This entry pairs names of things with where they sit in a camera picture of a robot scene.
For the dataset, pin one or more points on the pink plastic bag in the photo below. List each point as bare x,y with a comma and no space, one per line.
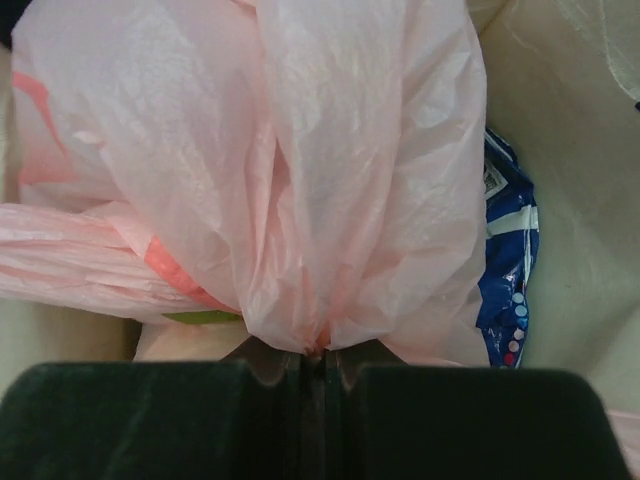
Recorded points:
314,167

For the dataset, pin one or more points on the beige canvas tote bag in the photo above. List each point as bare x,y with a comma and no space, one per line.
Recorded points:
560,77

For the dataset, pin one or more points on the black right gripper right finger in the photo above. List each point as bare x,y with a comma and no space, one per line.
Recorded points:
386,419

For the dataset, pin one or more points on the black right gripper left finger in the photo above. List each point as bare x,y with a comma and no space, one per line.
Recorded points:
237,418

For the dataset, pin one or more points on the blue Doritos chips bag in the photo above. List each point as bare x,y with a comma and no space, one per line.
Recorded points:
511,249

